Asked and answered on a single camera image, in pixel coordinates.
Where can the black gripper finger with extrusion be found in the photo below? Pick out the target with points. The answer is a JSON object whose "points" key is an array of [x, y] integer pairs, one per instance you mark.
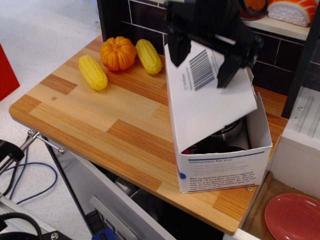
{"points": [[179, 46]]}

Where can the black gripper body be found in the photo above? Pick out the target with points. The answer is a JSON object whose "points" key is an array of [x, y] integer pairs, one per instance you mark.
{"points": [[216, 24]]}

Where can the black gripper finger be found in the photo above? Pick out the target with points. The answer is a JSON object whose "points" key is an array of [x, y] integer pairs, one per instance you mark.
{"points": [[232, 63]]}

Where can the white cardboard box with flap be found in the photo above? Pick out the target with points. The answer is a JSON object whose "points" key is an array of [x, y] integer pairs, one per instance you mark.
{"points": [[198, 109]]}

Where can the red orange jar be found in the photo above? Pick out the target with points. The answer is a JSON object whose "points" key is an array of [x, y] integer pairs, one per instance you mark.
{"points": [[252, 10]]}

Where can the yellow toy corn right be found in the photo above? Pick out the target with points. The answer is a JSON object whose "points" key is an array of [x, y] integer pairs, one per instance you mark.
{"points": [[148, 56]]}

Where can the yellow toy corn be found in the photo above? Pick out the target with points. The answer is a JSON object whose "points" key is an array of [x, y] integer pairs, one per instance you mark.
{"points": [[92, 72], [148, 56]]}

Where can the wooden shelf board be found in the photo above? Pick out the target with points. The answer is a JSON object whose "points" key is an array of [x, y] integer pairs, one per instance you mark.
{"points": [[278, 27]]}

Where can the orange toy pumpkin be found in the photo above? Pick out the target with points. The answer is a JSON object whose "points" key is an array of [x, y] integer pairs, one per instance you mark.
{"points": [[118, 54]]}

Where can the black silver 3D mouse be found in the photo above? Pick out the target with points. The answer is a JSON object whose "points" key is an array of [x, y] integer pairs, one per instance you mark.
{"points": [[229, 132]]}

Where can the white orange sushi toy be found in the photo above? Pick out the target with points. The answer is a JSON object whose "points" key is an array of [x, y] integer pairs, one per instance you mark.
{"points": [[297, 12]]}

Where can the yellow toy corn left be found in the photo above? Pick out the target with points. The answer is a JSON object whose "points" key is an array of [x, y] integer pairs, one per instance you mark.
{"points": [[92, 72]]}

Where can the red plate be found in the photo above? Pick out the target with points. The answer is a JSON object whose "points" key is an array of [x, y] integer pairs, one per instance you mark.
{"points": [[293, 216]]}

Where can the white cabinet drawer front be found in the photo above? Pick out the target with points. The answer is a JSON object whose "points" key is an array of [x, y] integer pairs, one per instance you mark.
{"points": [[131, 214]]}

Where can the red panel at left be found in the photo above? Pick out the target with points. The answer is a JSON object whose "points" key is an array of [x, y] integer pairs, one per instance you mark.
{"points": [[8, 80]]}

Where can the metal clamp with screw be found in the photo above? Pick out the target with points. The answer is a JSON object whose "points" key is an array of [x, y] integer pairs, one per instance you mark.
{"points": [[12, 153]]}

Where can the magenta handled hex key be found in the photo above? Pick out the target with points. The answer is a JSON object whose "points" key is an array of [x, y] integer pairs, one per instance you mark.
{"points": [[186, 152]]}

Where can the blue black handle tool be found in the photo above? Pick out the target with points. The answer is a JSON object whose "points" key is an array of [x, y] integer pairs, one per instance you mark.
{"points": [[98, 228]]}

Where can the aluminium frame with bracket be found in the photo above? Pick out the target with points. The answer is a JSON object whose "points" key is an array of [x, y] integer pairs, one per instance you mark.
{"points": [[18, 224]]}

